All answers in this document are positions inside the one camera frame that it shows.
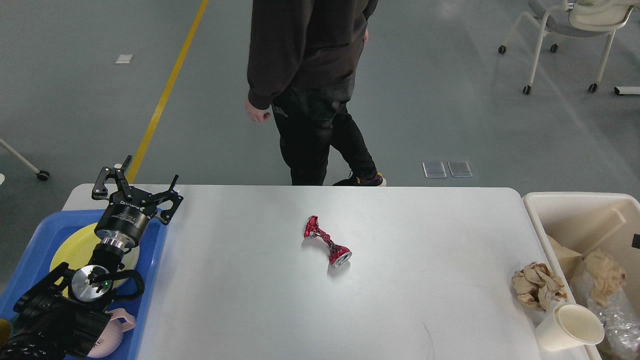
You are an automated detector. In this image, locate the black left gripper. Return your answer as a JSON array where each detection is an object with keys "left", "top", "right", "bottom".
[{"left": 92, "top": 155, "right": 184, "bottom": 248}]

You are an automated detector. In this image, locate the yellow round plate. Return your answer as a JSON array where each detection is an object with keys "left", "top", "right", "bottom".
[{"left": 49, "top": 222, "right": 140, "bottom": 289}]

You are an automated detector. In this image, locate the pink ribbed mug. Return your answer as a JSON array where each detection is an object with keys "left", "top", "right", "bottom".
[{"left": 87, "top": 308, "right": 137, "bottom": 359}]

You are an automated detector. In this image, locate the small brown paper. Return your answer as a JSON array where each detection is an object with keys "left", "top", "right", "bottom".
[{"left": 510, "top": 261, "right": 569, "bottom": 313}]

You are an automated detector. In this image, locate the brown paper bag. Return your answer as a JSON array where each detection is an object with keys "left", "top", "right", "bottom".
[{"left": 546, "top": 234, "right": 583, "bottom": 281}]

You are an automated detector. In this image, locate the brown paper ball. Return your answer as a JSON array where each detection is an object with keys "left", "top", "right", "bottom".
[{"left": 583, "top": 249, "right": 626, "bottom": 308}]

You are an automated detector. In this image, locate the aluminium foil sheet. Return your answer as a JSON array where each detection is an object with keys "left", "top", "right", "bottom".
[{"left": 569, "top": 261, "right": 639, "bottom": 360}]

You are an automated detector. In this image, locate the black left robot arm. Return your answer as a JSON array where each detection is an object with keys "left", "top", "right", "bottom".
[{"left": 1, "top": 156, "right": 183, "bottom": 360}]

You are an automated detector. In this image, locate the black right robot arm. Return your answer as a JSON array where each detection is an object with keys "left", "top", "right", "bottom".
[{"left": 631, "top": 234, "right": 640, "bottom": 249}]

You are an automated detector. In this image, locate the left white chair leg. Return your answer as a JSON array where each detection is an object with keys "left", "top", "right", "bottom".
[{"left": 0, "top": 138, "right": 50, "bottom": 182}]

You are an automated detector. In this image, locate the blue plastic tray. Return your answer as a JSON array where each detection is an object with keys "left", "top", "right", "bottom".
[{"left": 0, "top": 209, "right": 167, "bottom": 360}]

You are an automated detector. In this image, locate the crushed red can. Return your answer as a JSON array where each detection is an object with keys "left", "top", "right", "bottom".
[{"left": 302, "top": 215, "right": 353, "bottom": 268}]

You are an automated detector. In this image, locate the person in dark clothes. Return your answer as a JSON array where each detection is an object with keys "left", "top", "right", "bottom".
[{"left": 245, "top": 0, "right": 387, "bottom": 187}]

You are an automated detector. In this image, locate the beige plastic bin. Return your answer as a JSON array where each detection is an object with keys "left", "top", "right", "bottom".
[{"left": 523, "top": 192, "right": 640, "bottom": 360}]

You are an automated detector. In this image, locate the white paper cup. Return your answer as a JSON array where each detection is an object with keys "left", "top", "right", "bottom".
[{"left": 534, "top": 303, "right": 605, "bottom": 352}]

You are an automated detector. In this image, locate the white wheeled chair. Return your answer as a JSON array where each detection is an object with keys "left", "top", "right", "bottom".
[{"left": 498, "top": 0, "right": 639, "bottom": 95}]

